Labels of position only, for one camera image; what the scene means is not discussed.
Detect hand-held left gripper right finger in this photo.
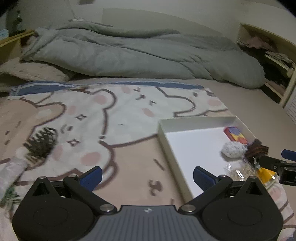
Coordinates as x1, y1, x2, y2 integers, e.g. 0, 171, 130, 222
179, 166, 264, 214

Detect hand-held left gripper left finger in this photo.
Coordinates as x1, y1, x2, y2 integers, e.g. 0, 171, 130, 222
31, 166, 117, 215

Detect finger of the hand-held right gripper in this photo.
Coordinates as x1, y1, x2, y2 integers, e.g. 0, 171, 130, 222
259, 156, 284, 172
282, 149, 296, 161

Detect yellow headlamp with strap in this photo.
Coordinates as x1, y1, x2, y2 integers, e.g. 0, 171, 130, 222
245, 138, 276, 189

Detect white cardboard box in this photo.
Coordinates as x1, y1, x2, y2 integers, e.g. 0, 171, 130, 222
158, 116, 262, 202

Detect clear bag of rubber bands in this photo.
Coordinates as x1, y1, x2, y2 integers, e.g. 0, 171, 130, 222
223, 162, 258, 181

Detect bagged white string ball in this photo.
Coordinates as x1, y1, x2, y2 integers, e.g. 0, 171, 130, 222
220, 142, 248, 161

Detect colourful card box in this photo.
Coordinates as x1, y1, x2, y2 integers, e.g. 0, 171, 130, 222
223, 126, 248, 145

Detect grey packet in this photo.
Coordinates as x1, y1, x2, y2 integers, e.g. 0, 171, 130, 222
0, 156, 28, 197

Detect white louvre door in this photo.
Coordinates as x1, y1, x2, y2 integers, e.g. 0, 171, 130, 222
284, 91, 296, 127

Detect printed bear blanket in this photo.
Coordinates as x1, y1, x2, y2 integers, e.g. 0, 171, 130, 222
0, 80, 296, 241

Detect dark clothes pile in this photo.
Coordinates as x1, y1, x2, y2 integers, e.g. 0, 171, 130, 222
262, 61, 289, 88

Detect folded beige clothes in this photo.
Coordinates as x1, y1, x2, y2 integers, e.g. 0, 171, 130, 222
265, 51, 294, 70

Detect beige fuzzy pillow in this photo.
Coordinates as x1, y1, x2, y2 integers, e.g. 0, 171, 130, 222
0, 58, 75, 91

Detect grey comforter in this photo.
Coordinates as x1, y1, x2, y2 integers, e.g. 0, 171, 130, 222
20, 20, 266, 89

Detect wooden bedside shelf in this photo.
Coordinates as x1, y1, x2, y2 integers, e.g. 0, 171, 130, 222
0, 30, 36, 66

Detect green glass bottle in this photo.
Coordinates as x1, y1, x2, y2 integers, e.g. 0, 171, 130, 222
15, 10, 23, 32

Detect white cable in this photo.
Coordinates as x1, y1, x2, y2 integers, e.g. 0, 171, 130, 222
69, 0, 79, 20

